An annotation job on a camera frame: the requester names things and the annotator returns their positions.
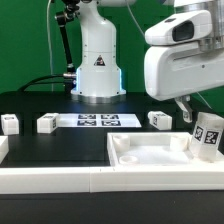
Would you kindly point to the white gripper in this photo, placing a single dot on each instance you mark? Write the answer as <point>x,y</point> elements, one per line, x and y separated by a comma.
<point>175,71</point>

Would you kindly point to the white square tabletop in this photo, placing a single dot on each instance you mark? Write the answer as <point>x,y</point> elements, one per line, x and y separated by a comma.
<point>154,149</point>

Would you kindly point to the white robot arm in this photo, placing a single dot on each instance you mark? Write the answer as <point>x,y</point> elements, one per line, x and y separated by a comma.
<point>98,78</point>

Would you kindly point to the white sheet with fiducial tags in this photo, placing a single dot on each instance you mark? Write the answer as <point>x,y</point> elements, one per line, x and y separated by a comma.
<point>98,120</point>

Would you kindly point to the white U-shaped obstacle fence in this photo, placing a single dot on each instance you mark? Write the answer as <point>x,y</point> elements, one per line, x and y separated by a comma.
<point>110,179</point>

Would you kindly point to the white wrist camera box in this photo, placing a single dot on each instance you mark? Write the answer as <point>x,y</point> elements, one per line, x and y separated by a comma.
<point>180,28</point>

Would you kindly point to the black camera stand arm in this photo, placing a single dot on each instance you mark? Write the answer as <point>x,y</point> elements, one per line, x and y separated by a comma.
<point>62,18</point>

